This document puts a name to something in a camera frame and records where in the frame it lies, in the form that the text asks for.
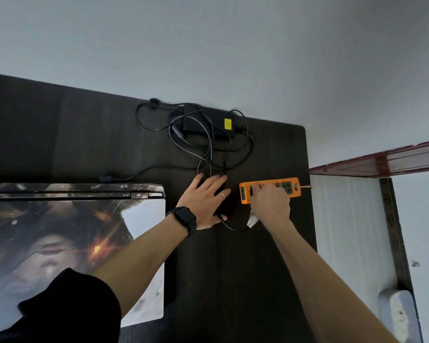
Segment person's left hand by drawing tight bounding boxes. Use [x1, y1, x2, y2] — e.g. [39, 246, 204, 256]
[176, 173, 232, 231]

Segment person's right hand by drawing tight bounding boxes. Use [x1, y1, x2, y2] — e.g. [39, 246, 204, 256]
[249, 182, 292, 233]

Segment thin black charger cable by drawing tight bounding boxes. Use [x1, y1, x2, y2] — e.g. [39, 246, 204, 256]
[99, 98, 236, 184]

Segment laptop with printed portrait skin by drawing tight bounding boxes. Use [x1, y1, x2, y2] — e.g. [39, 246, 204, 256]
[0, 182, 166, 334]

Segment person's right forearm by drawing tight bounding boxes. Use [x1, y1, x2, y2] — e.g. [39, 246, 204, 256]
[270, 219, 401, 343]

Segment person's left forearm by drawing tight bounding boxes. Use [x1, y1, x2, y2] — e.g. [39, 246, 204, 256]
[91, 217, 188, 318]

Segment dark wooden desk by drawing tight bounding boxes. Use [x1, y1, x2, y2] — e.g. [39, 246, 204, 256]
[0, 71, 318, 343]

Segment black smartwatch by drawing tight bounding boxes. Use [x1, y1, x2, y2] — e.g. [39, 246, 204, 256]
[165, 206, 198, 240]

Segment orange power strip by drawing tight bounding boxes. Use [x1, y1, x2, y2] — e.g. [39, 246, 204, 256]
[238, 177, 302, 205]

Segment black shirt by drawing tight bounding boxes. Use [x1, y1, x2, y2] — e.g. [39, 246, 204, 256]
[0, 267, 122, 343]

